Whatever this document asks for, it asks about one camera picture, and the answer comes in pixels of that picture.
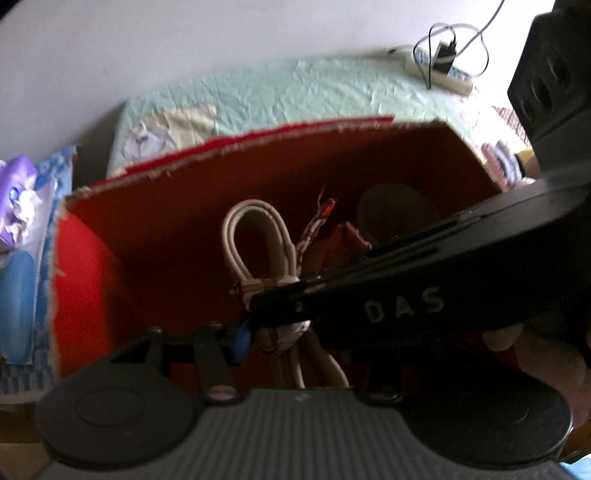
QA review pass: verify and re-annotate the blue checkered cloth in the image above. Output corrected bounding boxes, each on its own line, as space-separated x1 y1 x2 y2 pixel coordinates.
1 145 77 406

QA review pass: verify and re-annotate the blue oval case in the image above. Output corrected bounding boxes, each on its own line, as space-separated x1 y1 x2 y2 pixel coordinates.
1 250 36 365

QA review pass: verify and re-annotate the black charger with cable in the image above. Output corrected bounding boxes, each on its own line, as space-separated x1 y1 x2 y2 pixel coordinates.
412 0 506 90

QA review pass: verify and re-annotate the purple tissue pack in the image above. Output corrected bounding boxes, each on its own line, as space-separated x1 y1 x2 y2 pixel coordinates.
1 156 41 253

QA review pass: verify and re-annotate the person's hand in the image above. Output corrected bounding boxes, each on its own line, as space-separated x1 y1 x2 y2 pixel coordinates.
483 324 590 425

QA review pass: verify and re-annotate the pink plush rabbit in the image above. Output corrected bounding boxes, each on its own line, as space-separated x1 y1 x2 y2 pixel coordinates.
481 141 541 192

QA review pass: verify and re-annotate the beige shoe with patterned bow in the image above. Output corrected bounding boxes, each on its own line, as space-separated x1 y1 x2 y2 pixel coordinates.
221 199 372 389

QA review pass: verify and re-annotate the large red cardboard box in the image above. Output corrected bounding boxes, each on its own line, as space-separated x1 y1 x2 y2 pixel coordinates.
48 115 514 388

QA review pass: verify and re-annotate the white power strip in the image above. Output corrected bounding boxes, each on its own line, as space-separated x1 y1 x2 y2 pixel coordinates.
386 44 475 98

